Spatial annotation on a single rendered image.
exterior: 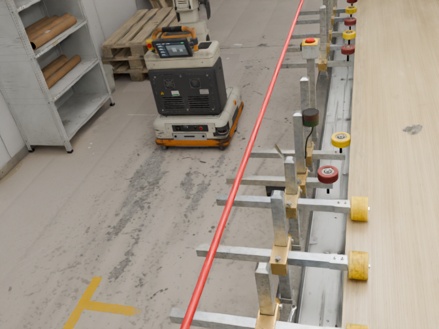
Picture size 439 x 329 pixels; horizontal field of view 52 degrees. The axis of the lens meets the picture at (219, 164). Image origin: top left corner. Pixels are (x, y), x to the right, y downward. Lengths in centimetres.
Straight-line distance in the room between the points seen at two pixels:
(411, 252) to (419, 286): 13
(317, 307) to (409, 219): 44
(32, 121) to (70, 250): 145
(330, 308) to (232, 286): 100
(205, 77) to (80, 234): 144
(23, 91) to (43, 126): 34
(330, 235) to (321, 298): 32
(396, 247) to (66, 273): 207
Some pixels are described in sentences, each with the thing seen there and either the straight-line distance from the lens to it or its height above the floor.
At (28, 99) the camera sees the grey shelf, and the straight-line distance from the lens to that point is 409.
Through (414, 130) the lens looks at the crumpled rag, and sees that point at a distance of 205.
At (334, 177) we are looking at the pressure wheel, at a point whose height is 90.
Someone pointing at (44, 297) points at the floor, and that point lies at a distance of 295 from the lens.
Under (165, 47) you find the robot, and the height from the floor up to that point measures 88.
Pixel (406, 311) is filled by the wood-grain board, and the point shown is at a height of 90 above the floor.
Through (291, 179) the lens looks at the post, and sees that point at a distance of 156.
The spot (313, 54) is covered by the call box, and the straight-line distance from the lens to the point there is 213.
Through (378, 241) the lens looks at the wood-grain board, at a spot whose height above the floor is 90.
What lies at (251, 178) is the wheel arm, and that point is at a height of 86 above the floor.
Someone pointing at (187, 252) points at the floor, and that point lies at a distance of 284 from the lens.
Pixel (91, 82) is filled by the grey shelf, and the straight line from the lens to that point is 482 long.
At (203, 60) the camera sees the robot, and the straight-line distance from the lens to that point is 337.
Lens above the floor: 198
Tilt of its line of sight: 35 degrees down
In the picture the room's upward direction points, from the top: 10 degrees counter-clockwise
